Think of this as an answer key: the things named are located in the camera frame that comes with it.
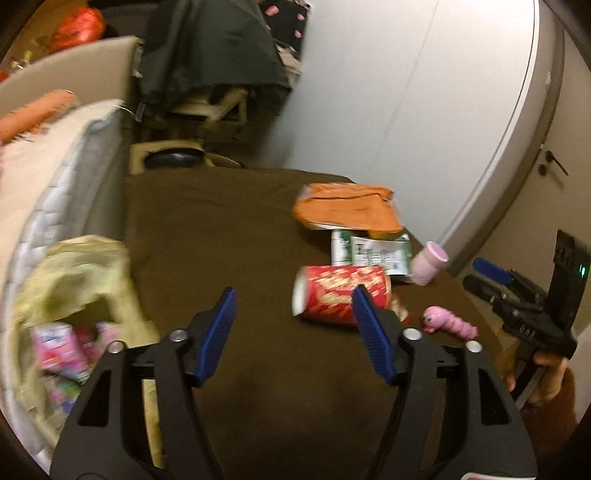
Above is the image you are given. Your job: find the pink caterpillar toy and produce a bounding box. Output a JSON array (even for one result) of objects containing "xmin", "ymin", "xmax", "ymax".
[{"xmin": 422, "ymin": 306, "xmax": 479, "ymax": 341}]

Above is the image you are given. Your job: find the beige headboard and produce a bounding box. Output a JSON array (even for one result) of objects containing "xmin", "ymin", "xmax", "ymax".
[{"xmin": 0, "ymin": 36, "xmax": 138, "ymax": 115}]

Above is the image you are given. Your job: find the pink cylindrical cup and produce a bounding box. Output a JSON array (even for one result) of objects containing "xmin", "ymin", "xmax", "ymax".
[{"xmin": 410, "ymin": 241, "xmax": 449, "ymax": 286}]

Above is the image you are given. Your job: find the orange plastic snack bag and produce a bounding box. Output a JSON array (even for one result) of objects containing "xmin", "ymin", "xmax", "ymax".
[{"xmin": 293, "ymin": 182, "xmax": 404, "ymax": 239}]

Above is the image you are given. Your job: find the red gold paper cup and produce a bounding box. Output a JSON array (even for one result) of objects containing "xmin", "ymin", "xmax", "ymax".
[{"xmin": 291, "ymin": 266, "xmax": 392, "ymax": 326}]

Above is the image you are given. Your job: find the black round object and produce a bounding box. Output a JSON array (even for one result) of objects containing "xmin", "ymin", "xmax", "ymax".
[{"xmin": 143, "ymin": 147, "xmax": 205, "ymax": 170}]

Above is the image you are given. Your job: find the person right hand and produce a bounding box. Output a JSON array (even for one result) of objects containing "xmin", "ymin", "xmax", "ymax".
[{"xmin": 497, "ymin": 343, "xmax": 568, "ymax": 407}]

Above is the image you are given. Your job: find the door handle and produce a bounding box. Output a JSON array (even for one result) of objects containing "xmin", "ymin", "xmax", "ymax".
[{"xmin": 538, "ymin": 150, "xmax": 569, "ymax": 177}]

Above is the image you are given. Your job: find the beige bed blanket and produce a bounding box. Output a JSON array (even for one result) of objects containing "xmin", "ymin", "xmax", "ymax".
[{"xmin": 1, "ymin": 99, "xmax": 124, "ymax": 286}]

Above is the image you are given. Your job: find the dark jacket on chair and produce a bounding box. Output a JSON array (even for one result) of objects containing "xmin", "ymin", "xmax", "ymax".
[{"xmin": 138, "ymin": 0, "xmax": 290, "ymax": 109}]

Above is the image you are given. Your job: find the wooden chair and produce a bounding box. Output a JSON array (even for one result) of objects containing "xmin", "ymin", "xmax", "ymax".
[{"xmin": 171, "ymin": 86, "xmax": 249, "ymax": 130}]

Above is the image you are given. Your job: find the cardboard box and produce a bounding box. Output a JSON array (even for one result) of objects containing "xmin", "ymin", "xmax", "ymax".
[{"xmin": 128, "ymin": 140, "xmax": 211, "ymax": 175}]

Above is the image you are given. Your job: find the orange plush cushion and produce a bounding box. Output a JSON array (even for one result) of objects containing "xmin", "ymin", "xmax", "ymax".
[{"xmin": 0, "ymin": 90, "xmax": 77, "ymax": 144}]

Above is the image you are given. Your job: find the white quilted mattress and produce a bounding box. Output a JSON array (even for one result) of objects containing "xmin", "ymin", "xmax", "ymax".
[{"xmin": 1, "ymin": 99, "xmax": 129, "ymax": 472}]

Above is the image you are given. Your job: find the red sauce packet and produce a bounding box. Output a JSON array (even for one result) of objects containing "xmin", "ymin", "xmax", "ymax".
[{"xmin": 390, "ymin": 295, "xmax": 410, "ymax": 323}]

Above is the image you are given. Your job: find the red plastic bag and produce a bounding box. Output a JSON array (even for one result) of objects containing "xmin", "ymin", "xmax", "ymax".
[{"xmin": 49, "ymin": 6, "xmax": 106, "ymax": 54}]

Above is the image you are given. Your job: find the yellow lined trash bin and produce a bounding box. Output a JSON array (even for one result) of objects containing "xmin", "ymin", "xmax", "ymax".
[{"xmin": 1, "ymin": 235, "xmax": 158, "ymax": 471}]

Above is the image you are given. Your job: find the green white milk carton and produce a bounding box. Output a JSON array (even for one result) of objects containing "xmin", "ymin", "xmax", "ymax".
[{"xmin": 331, "ymin": 230, "xmax": 413, "ymax": 282}]

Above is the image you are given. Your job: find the orange sleeve forearm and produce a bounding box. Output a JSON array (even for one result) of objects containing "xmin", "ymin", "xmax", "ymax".
[{"xmin": 521, "ymin": 368, "xmax": 578, "ymax": 462}]

